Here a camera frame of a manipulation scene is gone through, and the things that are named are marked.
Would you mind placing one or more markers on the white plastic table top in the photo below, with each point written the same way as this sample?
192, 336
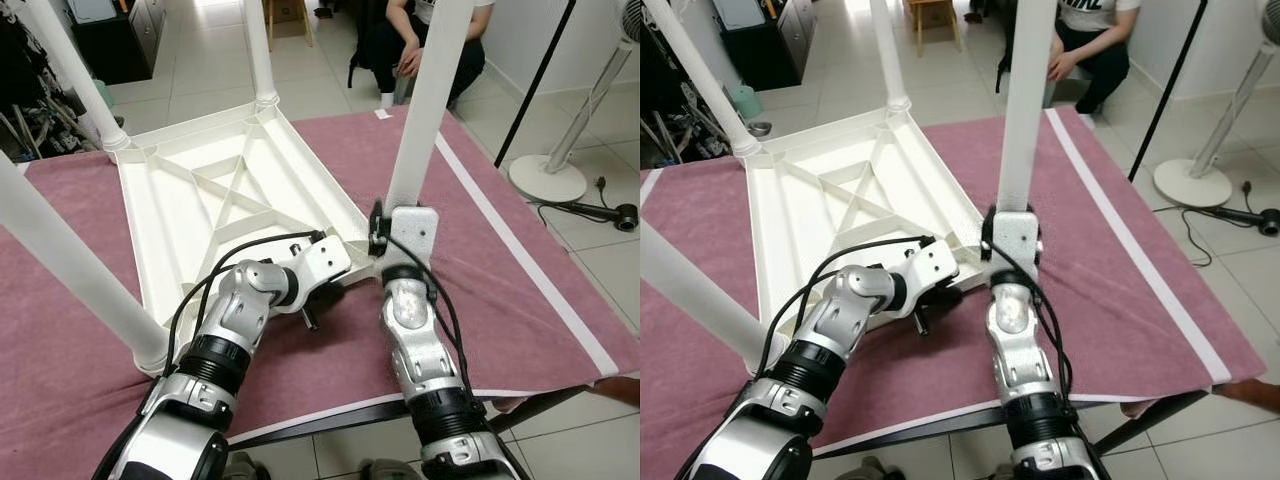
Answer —
180, 190
810, 195

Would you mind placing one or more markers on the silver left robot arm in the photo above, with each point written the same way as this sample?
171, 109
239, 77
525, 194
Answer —
235, 300
850, 305

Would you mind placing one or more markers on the long white tape strip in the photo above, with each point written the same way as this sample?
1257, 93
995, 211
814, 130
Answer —
530, 260
1140, 250
650, 187

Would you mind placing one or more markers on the pink table cloth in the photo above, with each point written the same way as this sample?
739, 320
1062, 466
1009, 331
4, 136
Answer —
520, 330
1120, 320

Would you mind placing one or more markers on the grey low stool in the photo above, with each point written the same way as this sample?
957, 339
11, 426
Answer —
1070, 92

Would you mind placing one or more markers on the white standing fan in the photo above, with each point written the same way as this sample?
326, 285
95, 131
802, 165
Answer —
545, 180
1190, 185

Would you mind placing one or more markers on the seated person in white shirt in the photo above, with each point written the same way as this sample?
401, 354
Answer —
385, 50
1100, 50

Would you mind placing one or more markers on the robot left leg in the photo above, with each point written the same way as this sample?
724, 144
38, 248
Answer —
240, 467
868, 470

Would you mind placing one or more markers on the black slanted pole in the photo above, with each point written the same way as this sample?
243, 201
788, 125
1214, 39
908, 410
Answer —
535, 85
1168, 90

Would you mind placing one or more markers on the black slanted furniture leg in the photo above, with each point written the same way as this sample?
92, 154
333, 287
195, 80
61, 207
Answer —
1155, 422
545, 408

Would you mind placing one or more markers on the black hair dryer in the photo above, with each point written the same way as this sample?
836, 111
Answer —
625, 217
1268, 222

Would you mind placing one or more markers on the metal pet bowl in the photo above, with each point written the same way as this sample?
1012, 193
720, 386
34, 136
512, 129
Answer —
760, 129

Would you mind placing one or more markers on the black cabinet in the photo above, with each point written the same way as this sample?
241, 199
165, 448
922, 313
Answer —
125, 45
775, 50

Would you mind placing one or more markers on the bystander bare foot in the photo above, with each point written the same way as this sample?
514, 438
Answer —
620, 392
1250, 395

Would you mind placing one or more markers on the clothes rack with dark clothes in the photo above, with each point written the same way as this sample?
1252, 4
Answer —
25, 80
665, 90

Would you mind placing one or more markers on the white black-framed box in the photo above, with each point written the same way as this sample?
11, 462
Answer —
738, 12
92, 10

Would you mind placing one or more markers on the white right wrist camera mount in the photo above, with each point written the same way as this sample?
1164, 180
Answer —
415, 232
1018, 238

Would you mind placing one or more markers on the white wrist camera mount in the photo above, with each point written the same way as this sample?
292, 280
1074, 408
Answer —
1018, 238
930, 266
322, 262
415, 232

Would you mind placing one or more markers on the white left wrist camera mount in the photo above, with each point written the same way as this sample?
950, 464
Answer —
930, 266
322, 262

